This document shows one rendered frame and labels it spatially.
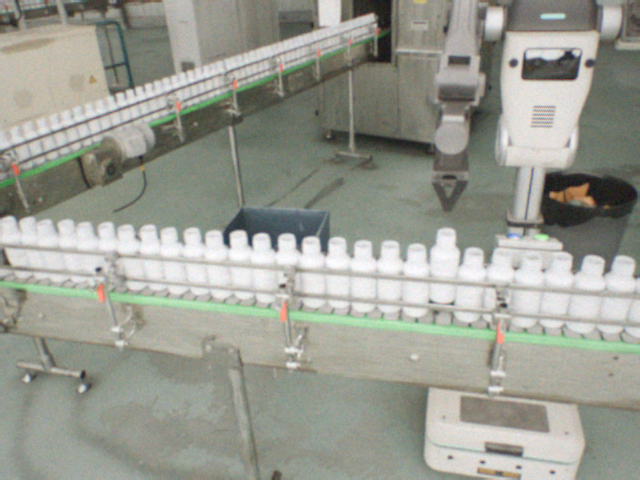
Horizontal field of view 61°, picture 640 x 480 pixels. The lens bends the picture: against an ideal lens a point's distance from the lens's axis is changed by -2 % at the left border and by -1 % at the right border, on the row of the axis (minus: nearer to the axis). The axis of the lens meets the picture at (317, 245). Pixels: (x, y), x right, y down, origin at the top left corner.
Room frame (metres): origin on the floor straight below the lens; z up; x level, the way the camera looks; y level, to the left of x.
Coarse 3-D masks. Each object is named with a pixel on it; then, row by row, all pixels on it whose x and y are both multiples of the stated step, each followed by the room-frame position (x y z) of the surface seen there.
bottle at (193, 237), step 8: (184, 232) 1.14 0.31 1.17; (192, 232) 1.16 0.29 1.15; (200, 232) 1.15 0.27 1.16; (192, 240) 1.13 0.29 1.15; (200, 240) 1.14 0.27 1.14; (184, 248) 1.13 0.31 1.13; (192, 248) 1.12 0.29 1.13; (200, 248) 1.13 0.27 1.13; (184, 256) 1.12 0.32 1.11; (192, 256) 1.11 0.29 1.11; (200, 256) 1.12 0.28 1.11; (192, 264) 1.11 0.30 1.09; (200, 264) 1.12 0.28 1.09; (192, 272) 1.11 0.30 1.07; (200, 272) 1.12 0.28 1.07; (192, 280) 1.12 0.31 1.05; (200, 280) 1.11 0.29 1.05; (208, 280) 1.12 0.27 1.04; (192, 288) 1.12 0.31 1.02; (200, 288) 1.11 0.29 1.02
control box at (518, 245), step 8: (496, 240) 1.12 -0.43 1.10; (504, 240) 1.08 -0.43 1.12; (512, 240) 1.08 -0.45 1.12; (520, 240) 1.08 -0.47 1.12; (528, 240) 1.08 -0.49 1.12; (536, 240) 1.08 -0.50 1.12; (544, 240) 1.08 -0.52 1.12; (552, 240) 1.09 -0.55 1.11; (496, 248) 1.11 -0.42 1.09; (512, 248) 1.07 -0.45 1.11; (520, 248) 1.07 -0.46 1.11; (528, 248) 1.06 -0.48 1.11; (536, 248) 1.06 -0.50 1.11; (544, 248) 1.05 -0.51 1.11; (552, 248) 1.05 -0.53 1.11; (560, 248) 1.05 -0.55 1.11; (512, 256) 1.06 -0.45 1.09; (520, 256) 1.06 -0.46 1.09; (544, 256) 1.05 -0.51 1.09; (552, 256) 1.04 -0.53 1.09; (512, 264) 1.06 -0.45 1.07; (520, 264) 1.05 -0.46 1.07; (544, 264) 1.04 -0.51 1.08
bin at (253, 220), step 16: (240, 208) 1.70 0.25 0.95; (256, 208) 1.70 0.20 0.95; (272, 208) 1.69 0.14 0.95; (288, 208) 1.68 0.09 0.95; (240, 224) 1.68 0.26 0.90; (256, 224) 1.71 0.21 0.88; (272, 224) 1.69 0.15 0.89; (288, 224) 1.68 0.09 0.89; (304, 224) 1.66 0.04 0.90; (320, 224) 1.65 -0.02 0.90; (224, 240) 1.54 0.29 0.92; (272, 240) 1.69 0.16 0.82; (320, 240) 1.51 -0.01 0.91
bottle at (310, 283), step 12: (312, 240) 1.08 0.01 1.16; (312, 252) 1.04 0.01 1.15; (300, 264) 1.05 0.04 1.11; (312, 264) 1.03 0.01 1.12; (324, 264) 1.05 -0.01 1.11; (300, 276) 1.05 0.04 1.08; (312, 276) 1.03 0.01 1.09; (324, 276) 1.04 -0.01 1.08; (312, 288) 1.03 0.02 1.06; (324, 288) 1.04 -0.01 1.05; (312, 300) 1.03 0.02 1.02; (324, 300) 1.04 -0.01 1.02
